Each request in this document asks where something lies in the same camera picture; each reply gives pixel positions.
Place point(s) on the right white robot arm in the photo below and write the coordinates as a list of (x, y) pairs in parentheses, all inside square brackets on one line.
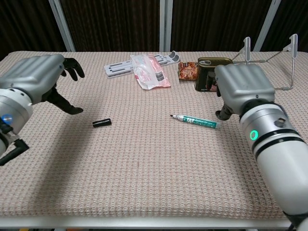
[(276, 149)]

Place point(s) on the white table frame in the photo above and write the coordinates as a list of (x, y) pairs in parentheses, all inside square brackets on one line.
[(144, 222)]

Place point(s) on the beige woven tablecloth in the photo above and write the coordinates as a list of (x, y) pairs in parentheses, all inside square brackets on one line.
[(144, 168)]

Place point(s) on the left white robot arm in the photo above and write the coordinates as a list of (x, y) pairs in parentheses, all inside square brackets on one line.
[(13, 108)]

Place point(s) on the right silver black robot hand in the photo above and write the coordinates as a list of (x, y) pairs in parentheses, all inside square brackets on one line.
[(243, 84)]

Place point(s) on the black marker cap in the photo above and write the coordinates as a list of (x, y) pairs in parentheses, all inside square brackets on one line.
[(102, 122)]

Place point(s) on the white green marker pen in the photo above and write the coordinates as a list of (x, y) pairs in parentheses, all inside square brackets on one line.
[(199, 121)]

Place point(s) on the dark green luncheon meat can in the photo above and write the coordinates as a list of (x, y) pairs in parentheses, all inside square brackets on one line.
[(201, 72)]

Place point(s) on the orange green snack packet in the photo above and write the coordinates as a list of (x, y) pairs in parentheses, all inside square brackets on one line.
[(187, 71)]

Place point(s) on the dark brown curtain panel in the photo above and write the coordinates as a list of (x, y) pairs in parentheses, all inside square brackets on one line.
[(110, 24), (24, 24), (293, 16), (216, 21)]

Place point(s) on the white partition post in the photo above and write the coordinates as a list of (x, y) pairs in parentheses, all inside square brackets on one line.
[(267, 26), (63, 26), (166, 24)]

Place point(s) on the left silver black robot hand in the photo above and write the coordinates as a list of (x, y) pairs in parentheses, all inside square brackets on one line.
[(31, 77)]

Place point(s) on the pink white plastic packet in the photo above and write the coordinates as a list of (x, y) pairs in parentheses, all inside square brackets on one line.
[(149, 74)]

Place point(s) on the grey folding plastic stand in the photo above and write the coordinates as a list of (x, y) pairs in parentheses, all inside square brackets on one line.
[(115, 68)]

